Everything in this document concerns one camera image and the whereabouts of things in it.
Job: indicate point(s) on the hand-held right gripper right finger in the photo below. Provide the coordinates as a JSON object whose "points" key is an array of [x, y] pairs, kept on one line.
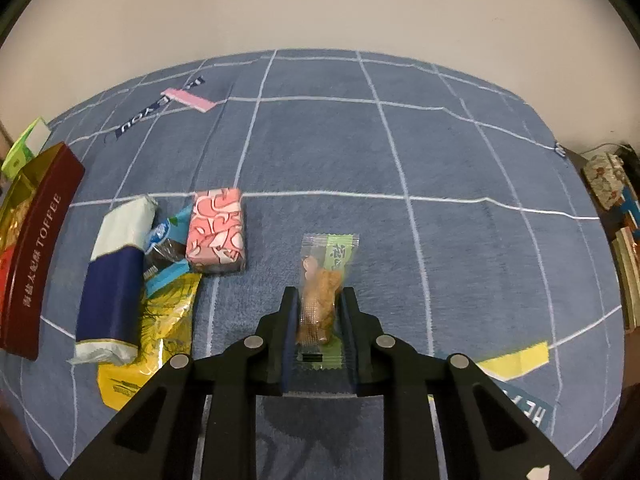
{"points": [[350, 340]]}

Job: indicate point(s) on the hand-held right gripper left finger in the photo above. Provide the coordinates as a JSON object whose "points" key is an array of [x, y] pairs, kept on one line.
{"points": [[289, 340]]}

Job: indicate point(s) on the clear fried snack packet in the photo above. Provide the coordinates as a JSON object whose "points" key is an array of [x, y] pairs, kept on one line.
{"points": [[317, 305]]}

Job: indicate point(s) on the yellow packet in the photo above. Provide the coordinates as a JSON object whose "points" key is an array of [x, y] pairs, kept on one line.
{"points": [[165, 320]]}

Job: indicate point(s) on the pink patterned packet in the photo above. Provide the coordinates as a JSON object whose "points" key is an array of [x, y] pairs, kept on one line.
{"points": [[215, 230]]}

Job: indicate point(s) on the small blue candy packet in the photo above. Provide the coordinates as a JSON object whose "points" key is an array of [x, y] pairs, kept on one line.
{"points": [[160, 234]]}

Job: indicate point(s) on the navy and white packet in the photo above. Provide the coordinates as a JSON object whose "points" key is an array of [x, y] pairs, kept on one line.
{"points": [[107, 300]]}

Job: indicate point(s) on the maroon tin box gold inside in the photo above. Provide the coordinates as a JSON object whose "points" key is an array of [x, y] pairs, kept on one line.
{"points": [[40, 260]]}

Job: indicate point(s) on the blue grid tablecloth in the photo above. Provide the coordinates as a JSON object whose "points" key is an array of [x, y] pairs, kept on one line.
{"points": [[450, 260]]}

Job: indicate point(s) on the floral patterned box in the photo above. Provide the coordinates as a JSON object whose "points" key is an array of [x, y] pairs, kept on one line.
{"points": [[605, 180]]}

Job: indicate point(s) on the green tissue pack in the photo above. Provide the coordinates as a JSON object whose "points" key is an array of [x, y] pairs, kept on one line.
{"points": [[25, 147]]}

